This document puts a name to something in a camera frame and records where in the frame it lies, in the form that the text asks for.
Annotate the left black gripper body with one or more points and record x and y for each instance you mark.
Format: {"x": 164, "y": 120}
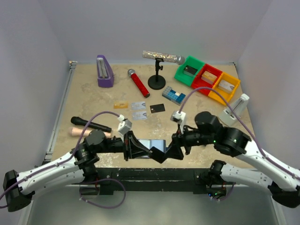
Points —
{"x": 126, "y": 146}

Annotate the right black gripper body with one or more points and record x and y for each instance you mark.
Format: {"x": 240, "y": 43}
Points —
{"x": 178, "y": 143}

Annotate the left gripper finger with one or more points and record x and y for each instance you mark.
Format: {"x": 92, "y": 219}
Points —
{"x": 134, "y": 145}
{"x": 134, "y": 154}

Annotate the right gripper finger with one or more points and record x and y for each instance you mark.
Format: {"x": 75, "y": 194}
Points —
{"x": 175, "y": 143}
{"x": 174, "y": 152}

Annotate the navy blue card holder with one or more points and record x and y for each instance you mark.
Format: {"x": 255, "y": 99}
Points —
{"x": 160, "y": 144}

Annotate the black VIP card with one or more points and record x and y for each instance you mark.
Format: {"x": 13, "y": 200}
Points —
{"x": 157, "y": 108}
{"x": 157, "y": 155}

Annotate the gold VIP card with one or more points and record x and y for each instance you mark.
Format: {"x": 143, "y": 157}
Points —
{"x": 120, "y": 105}

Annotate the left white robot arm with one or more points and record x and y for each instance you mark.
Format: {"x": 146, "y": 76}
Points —
{"x": 75, "y": 167}

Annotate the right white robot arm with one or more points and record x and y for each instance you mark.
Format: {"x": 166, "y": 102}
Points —
{"x": 268, "y": 174}

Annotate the white card in yellow bin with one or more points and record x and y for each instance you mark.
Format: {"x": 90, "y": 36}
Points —
{"x": 226, "y": 86}

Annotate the gold card in red bin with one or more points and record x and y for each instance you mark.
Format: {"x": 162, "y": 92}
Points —
{"x": 208, "y": 77}

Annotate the dark card in green bin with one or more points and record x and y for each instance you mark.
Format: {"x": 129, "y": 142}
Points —
{"x": 190, "y": 71}

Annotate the pink microphone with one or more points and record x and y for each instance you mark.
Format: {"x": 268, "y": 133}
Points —
{"x": 74, "y": 131}

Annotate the white metronome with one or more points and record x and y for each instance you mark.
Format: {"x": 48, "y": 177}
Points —
{"x": 228, "y": 116}

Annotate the blue toy brick block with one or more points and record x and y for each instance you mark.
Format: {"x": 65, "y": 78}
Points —
{"x": 173, "y": 96}

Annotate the black microphone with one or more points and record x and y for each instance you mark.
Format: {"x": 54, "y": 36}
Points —
{"x": 81, "y": 122}

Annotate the red glitter microphone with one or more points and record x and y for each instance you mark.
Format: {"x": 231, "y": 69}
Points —
{"x": 132, "y": 74}

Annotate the black microphone stand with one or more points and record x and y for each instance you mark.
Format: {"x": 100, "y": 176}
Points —
{"x": 157, "y": 82}

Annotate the purple metronome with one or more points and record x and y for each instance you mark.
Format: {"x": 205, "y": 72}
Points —
{"x": 105, "y": 75}

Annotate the green plastic bin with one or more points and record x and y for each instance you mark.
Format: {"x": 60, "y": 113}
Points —
{"x": 190, "y": 61}

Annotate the red plastic bin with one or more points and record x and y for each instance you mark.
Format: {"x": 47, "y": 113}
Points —
{"x": 198, "y": 82}

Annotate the yellow plastic bin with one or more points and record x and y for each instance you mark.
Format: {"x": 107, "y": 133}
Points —
{"x": 230, "y": 79}

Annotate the silver glitter microphone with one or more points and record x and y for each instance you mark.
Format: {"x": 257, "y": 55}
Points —
{"x": 178, "y": 59}

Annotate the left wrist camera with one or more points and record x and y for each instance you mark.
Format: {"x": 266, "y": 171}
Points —
{"x": 124, "y": 126}

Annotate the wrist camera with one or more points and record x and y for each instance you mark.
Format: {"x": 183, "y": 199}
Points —
{"x": 180, "y": 119}
{"x": 124, "y": 126}

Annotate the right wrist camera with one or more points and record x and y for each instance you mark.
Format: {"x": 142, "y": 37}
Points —
{"x": 180, "y": 119}

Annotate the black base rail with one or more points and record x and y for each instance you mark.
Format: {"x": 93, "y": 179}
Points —
{"x": 193, "y": 180}

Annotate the aluminium frame rail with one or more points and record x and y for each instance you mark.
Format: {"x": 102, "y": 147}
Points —
{"x": 50, "y": 149}

